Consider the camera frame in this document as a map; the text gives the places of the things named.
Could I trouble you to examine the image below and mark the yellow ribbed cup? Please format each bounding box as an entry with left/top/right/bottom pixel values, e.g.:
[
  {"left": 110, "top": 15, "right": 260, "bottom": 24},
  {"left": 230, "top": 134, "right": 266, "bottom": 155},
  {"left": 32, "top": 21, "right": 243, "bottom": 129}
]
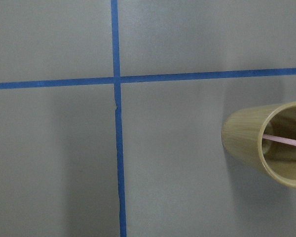
[{"left": 222, "top": 102, "right": 296, "bottom": 188}]

